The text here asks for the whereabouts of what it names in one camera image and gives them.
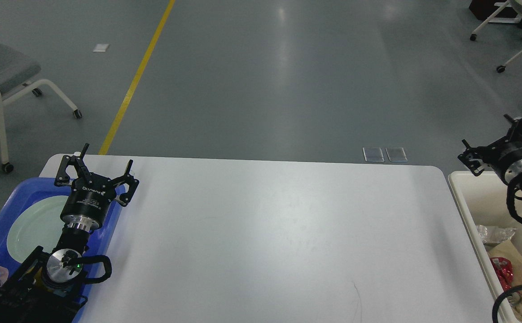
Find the light green plate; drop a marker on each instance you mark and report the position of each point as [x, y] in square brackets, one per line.
[39, 225]

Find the crushed red can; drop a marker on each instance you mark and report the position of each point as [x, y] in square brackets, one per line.
[504, 271]

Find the grey office chair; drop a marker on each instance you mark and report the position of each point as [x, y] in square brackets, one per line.
[17, 71]

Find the aluminium foil sheet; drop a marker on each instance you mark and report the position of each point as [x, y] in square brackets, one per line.
[494, 235]

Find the blue plastic tray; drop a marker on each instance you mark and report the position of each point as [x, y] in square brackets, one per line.
[34, 190]

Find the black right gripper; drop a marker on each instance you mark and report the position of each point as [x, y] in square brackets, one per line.
[503, 156]

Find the transparent floor plate left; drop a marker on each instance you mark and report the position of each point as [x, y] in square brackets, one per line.
[373, 155]

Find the transparent floor plate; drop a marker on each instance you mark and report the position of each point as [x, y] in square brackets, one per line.
[396, 154]
[373, 155]

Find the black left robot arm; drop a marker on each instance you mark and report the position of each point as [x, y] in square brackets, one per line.
[48, 286]

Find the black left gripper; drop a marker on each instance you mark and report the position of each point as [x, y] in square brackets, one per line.
[86, 208]

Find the white chair base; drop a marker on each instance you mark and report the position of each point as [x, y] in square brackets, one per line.
[506, 12]

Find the transparent floor plate right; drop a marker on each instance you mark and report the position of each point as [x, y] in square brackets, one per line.
[396, 154]

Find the beige plastic bin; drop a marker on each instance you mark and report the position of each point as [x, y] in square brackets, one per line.
[481, 201]

